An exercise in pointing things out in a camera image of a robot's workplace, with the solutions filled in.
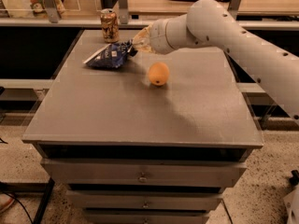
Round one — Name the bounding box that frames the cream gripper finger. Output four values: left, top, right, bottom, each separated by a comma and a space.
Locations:
132, 26, 154, 53

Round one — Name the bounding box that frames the blue chip bag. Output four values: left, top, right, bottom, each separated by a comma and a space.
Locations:
83, 40, 137, 69

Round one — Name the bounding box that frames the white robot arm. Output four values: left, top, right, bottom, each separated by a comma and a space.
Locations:
133, 0, 299, 122

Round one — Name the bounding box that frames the orange patterned soda can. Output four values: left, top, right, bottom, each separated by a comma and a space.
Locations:
100, 8, 119, 43

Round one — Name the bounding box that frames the orange fruit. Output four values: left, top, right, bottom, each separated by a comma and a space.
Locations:
148, 62, 170, 86

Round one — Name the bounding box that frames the grey drawer cabinet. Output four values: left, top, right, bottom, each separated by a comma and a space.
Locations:
23, 30, 263, 224

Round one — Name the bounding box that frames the white and orange package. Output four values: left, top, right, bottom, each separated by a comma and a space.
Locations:
0, 0, 46, 19

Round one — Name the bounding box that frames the grey box on floor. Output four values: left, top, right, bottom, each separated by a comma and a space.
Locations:
282, 169, 299, 224

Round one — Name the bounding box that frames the black floor cable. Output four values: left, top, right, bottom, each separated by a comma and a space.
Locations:
0, 189, 35, 224

